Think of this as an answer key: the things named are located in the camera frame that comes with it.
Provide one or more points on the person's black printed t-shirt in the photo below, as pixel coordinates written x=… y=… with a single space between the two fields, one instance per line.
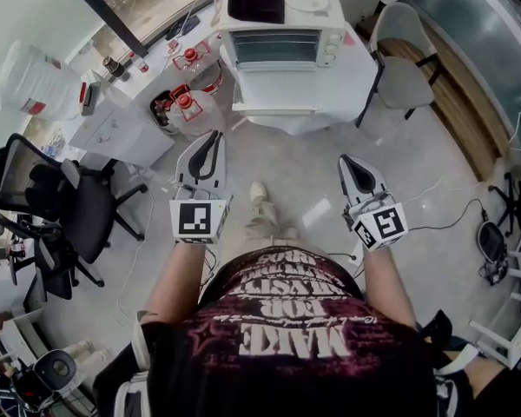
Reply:
x=286 y=363

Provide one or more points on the white round plate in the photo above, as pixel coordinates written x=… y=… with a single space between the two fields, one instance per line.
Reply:
x=308 y=0

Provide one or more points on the white water dispenser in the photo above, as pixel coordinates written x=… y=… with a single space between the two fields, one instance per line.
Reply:
x=121 y=133

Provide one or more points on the long white desk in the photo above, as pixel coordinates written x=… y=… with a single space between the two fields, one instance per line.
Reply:
x=152 y=78

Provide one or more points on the grey shell chair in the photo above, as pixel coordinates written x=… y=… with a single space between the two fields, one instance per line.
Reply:
x=401 y=81

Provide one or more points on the white table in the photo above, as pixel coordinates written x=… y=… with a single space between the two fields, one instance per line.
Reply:
x=351 y=85

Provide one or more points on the black mesh office chair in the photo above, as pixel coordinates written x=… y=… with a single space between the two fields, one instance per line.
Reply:
x=56 y=285
x=91 y=215

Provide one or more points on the black framed window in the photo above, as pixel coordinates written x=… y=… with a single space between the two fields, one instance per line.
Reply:
x=156 y=2

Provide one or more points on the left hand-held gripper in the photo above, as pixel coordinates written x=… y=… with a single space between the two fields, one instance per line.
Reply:
x=195 y=220

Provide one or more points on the black head-worn device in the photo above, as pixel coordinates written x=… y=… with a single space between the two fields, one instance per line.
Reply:
x=56 y=367

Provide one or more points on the white toaster oven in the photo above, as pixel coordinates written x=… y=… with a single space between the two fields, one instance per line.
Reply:
x=286 y=20

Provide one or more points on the red paper sheet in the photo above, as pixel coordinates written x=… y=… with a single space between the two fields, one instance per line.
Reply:
x=349 y=39

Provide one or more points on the red and white can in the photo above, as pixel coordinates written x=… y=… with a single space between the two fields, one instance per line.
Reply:
x=143 y=66

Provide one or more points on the black cylindrical jar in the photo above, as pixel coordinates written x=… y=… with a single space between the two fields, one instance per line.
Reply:
x=113 y=65

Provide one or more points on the large white water jug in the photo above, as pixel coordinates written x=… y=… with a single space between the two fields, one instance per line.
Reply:
x=34 y=81

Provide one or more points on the black cloth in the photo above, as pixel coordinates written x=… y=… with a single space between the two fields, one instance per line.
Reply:
x=256 y=2

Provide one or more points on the black pouch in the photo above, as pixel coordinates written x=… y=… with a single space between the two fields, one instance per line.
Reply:
x=186 y=24

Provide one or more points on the person's beige trousers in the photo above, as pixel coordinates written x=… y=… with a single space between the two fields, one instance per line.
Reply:
x=265 y=220

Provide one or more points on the small white dish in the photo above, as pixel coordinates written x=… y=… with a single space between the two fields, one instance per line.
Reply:
x=173 y=48

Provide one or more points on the white shelf unit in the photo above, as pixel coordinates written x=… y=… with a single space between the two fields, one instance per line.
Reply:
x=17 y=332

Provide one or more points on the small white trash bin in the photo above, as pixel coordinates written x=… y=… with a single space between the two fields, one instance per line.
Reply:
x=158 y=113

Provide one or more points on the person's left forearm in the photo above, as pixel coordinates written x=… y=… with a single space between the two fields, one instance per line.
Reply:
x=173 y=276

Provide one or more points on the person's right forearm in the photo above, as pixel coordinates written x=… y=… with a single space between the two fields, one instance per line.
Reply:
x=386 y=285

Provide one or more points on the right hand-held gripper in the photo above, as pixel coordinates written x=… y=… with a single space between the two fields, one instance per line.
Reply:
x=386 y=224

